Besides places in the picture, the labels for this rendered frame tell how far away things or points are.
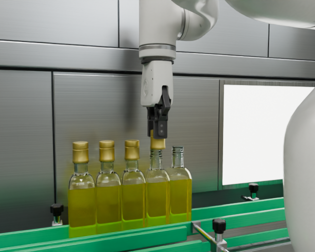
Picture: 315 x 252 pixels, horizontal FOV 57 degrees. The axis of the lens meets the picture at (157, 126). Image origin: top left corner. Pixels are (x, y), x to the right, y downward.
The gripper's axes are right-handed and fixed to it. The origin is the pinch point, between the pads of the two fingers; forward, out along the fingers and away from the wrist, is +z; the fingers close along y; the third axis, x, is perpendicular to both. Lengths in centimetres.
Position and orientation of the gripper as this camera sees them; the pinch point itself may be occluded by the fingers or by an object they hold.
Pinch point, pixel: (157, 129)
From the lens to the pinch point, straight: 67.3
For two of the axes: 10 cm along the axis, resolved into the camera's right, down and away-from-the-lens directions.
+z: 0.0, 10.0, 0.7
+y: 3.3, 0.7, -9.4
